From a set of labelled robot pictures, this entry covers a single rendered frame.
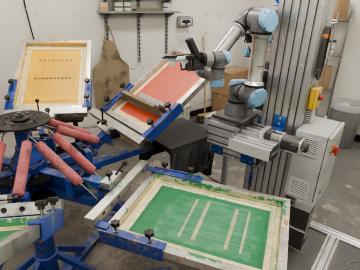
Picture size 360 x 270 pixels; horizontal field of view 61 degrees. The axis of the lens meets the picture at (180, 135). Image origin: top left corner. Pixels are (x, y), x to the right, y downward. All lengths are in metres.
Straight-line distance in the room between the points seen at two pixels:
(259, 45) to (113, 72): 2.79
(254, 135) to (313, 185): 0.49
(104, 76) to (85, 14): 0.77
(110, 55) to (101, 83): 0.38
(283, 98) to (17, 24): 2.87
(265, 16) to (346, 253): 1.88
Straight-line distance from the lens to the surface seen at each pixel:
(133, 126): 2.06
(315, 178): 2.09
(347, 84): 5.33
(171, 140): 2.34
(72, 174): 1.70
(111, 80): 4.31
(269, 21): 1.77
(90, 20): 4.14
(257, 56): 1.80
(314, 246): 2.75
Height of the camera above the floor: 1.95
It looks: 24 degrees down
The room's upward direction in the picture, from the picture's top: 2 degrees clockwise
